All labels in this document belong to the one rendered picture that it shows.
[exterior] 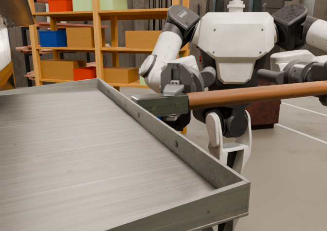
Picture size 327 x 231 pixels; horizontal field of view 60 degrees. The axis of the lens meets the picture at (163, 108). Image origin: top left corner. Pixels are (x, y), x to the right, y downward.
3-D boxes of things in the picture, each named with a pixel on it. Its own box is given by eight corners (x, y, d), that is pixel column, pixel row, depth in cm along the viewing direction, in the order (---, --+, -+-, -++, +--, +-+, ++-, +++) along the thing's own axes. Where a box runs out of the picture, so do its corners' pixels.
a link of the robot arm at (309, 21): (305, 54, 106) (275, 42, 115) (321, 40, 107) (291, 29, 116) (306, 28, 97) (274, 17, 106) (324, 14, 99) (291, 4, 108)
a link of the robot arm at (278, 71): (314, 94, 81) (287, 87, 92) (315, 57, 78) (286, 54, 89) (281, 102, 79) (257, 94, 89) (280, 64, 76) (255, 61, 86)
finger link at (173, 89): (159, 96, 45) (166, 88, 51) (179, 96, 45) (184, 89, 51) (159, 85, 45) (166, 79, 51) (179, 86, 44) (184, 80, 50)
